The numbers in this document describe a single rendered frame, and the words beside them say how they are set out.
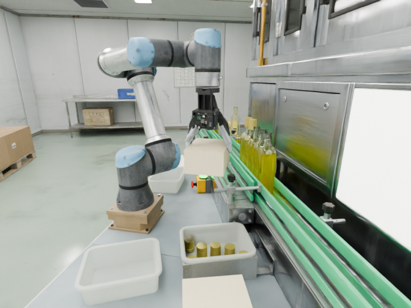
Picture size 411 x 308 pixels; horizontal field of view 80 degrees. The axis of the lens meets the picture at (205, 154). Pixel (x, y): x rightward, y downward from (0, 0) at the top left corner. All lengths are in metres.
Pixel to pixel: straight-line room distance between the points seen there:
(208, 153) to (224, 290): 0.36
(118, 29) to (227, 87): 3.04
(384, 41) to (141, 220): 0.92
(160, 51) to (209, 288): 0.63
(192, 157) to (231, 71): 6.28
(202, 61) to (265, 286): 0.67
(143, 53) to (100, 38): 6.28
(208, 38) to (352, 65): 0.39
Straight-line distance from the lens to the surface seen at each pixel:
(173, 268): 0.87
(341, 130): 0.79
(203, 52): 0.71
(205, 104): 0.71
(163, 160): 1.01
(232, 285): 0.71
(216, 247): 0.84
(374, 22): 0.82
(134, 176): 0.97
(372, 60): 0.74
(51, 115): 7.42
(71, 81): 7.14
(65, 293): 0.89
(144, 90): 1.08
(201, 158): 0.73
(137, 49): 0.71
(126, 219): 1.03
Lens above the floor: 1.33
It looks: 17 degrees down
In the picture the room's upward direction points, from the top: straight up
